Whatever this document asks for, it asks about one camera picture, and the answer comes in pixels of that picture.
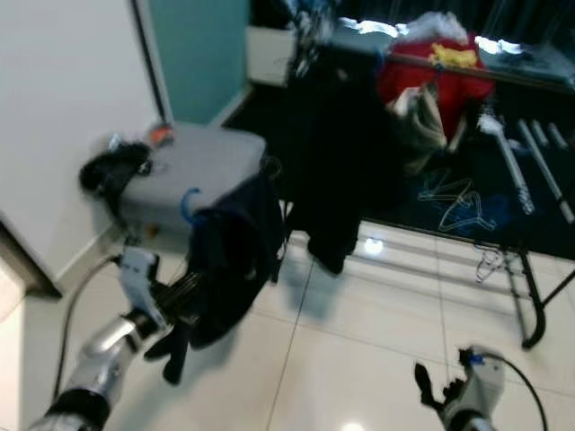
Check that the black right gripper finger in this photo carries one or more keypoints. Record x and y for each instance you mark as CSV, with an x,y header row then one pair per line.
x,y
424,384

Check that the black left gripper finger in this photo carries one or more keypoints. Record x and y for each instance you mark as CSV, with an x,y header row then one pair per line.
x,y
187,282
190,300

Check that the navy blue shirt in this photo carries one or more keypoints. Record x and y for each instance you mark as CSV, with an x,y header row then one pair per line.
x,y
234,242

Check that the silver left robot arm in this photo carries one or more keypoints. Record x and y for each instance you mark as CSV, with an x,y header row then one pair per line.
x,y
94,368

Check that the grey ottoman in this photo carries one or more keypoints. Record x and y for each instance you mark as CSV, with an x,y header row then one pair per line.
x,y
198,171

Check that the black metal clothes rack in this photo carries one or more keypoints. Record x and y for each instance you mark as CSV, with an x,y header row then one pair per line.
x,y
530,296

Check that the black bag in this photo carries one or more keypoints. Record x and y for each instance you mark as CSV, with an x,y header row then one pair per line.
x,y
112,171

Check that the small orange object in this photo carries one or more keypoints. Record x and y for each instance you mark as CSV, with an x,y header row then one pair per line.
x,y
162,135

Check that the black rug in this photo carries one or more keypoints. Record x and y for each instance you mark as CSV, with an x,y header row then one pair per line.
x,y
402,223

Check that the long white strip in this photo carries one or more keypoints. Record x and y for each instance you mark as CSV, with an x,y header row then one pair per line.
x,y
548,175
512,166

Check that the white cabinet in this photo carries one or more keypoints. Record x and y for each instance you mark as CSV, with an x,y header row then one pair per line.
x,y
274,54

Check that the pale washed jeans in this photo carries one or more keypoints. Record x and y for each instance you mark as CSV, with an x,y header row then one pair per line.
x,y
418,126

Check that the short white strip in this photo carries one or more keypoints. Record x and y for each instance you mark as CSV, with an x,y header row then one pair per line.
x,y
544,135
559,135

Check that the red cloth covered table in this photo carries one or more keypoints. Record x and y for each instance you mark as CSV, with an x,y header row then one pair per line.
x,y
467,90

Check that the yellow cloth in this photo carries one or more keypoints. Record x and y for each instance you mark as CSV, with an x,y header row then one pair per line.
x,y
454,56

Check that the white plastic bag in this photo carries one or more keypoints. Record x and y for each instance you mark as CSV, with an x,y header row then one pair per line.
x,y
436,27

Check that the dark curtain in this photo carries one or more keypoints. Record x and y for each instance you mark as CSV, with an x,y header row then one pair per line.
x,y
530,13

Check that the dark door frame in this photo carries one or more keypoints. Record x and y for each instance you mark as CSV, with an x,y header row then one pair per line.
x,y
27,260

